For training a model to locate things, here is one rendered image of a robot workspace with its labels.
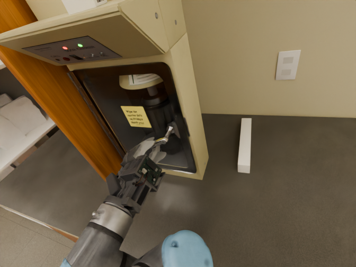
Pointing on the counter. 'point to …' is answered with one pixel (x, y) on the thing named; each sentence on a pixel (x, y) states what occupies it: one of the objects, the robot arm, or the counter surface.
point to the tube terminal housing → (177, 68)
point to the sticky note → (136, 116)
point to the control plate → (42, 50)
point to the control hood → (98, 30)
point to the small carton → (81, 5)
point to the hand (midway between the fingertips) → (152, 143)
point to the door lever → (163, 137)
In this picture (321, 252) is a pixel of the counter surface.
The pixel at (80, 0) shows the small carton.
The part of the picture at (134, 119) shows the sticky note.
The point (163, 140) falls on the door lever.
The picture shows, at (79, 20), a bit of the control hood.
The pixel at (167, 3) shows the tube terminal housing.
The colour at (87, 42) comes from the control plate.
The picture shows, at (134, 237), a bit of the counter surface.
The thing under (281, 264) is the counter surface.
